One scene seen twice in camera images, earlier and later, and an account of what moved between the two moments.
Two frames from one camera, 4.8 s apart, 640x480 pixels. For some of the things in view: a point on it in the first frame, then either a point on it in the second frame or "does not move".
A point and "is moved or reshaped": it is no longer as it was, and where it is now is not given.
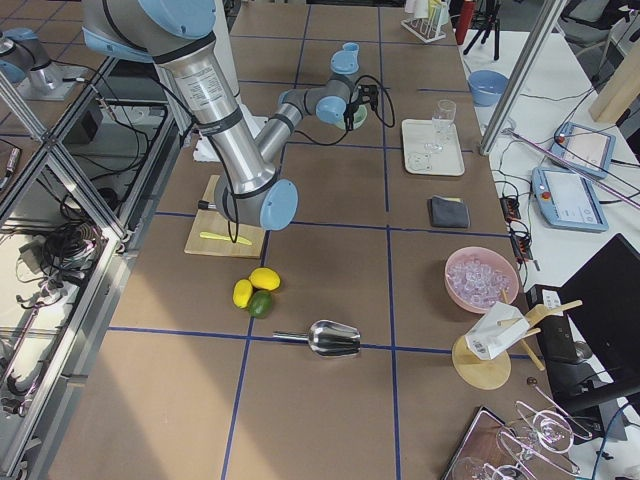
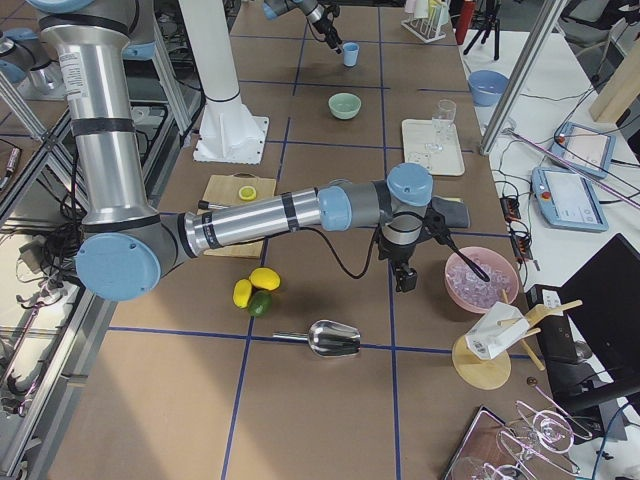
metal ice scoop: [328, 338] does not move
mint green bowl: [359, 118] is moved or reshaped
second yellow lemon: [242, 292] does not move
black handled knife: [203, 204] does not move
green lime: [260, 304] does not move
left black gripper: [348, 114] → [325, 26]
